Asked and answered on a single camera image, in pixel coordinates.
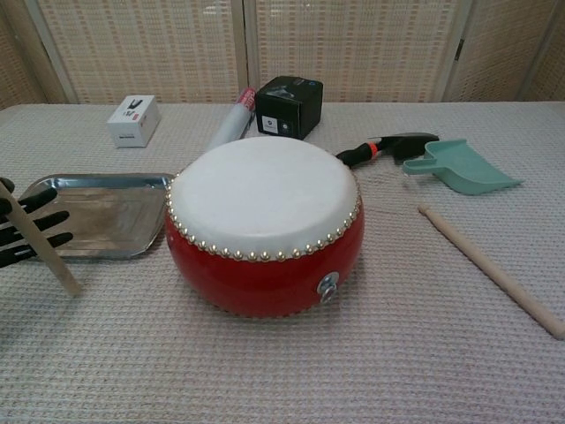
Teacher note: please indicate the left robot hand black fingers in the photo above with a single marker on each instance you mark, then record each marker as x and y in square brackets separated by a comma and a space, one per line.
[9, 254]

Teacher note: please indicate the wooden drumstick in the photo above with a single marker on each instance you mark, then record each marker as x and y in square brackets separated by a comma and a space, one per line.
[44, 243]
[490, 269]

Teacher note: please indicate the red drum white skin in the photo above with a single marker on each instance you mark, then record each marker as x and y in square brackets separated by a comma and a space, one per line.
[265, 199]

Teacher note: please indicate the stainless steel tray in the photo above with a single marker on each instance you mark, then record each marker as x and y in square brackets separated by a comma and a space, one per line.
[115, 212]

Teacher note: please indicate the white stapler box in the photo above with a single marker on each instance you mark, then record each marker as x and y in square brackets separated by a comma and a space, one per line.
[132, 121]

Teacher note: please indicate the plastic wrap roll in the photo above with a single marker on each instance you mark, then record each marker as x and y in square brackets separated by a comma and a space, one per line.
[231, 123]

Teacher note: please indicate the beige woven tablecloth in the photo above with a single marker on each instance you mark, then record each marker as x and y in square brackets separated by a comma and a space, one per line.
[282, 371]

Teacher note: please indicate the black cardboard box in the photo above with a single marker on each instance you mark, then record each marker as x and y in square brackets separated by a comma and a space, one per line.
[282, 110]

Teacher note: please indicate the woven folding screen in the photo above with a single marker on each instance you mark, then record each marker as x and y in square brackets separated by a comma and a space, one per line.
[353, 44]

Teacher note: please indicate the black garden trowel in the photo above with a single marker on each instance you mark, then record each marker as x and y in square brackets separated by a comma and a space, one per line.
[406, 146]

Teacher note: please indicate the teal plastic dustpan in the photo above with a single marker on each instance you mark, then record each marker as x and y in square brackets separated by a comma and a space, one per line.
[468, 172]

